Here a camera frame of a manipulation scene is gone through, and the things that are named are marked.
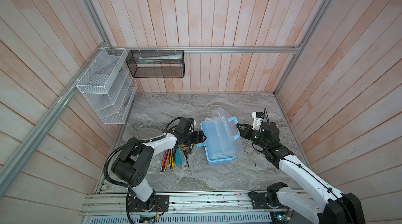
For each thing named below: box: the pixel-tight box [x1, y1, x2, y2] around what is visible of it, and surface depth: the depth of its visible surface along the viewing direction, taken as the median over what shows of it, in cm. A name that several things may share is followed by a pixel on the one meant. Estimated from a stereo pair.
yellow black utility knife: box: [171, 148, 175, 167], surface depth 89 cm
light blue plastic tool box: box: [196, 107, 244, 165], surface depth 81 cm
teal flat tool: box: [175, 148, 183, 165], surface depth 90 cm
